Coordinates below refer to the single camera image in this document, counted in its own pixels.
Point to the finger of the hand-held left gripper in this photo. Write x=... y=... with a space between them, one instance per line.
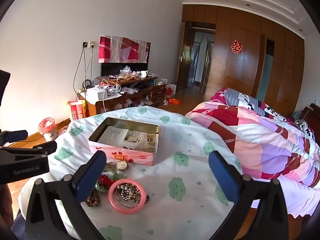
x=47 y=148
x=16 y=135

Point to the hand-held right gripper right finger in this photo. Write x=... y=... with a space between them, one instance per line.
x=222 y=177

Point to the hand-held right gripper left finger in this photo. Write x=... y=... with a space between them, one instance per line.
x=92 y=176

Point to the pink bangle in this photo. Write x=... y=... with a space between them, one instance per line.
x=126 y=210

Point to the metal tray with newspaper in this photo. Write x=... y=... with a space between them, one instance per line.
x=142 y=158

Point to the trash bin with red liner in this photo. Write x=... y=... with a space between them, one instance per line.
x=47 y=128

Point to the red and green bead jewellery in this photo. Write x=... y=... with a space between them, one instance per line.
x=111 y=170

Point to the crumpled plastic bags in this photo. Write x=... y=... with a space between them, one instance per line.
x=62 y=130

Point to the gold wrist watch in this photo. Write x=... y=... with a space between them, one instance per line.
x=121 y=165

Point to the red and yellow bag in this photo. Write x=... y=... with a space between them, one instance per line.
x=76 y=111

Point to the printed paper leaflet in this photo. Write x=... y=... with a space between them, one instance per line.
x=112 y=133

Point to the patchwork quilt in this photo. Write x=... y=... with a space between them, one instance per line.
x=262 y=140

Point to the cloud printed bed sheet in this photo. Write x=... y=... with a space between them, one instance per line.
x=160 y=187

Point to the white cardboard box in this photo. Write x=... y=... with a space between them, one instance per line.
x=96 y=95

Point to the panda print blanket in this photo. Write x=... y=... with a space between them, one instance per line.
x=247 y=100

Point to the orange plastic bag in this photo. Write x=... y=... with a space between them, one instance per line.
x=173 y=101

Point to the white paper shopping bag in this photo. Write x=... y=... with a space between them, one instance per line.
x=171 y=90

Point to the black television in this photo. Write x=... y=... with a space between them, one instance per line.
x=112 y=68

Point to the wooden television cabinet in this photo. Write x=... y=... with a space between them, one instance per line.
x=160 y=92

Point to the wooden bed headboard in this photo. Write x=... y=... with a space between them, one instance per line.
x=308 y=115

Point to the clear plastic bag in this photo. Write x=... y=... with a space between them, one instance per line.
x=125 y=71

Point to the white mug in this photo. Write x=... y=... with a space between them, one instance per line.
x=143 y=74

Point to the brown wooden wardrobe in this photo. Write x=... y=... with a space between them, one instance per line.
x=225 y=62

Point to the red patchwork television cover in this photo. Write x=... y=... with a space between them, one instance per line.
x=117 y=48

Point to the brown wooden door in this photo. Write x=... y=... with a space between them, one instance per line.
x=181 y=62

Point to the red paper decoration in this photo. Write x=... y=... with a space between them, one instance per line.
x=236 y=46

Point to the wall socket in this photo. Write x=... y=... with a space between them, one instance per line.
x=89 y=44

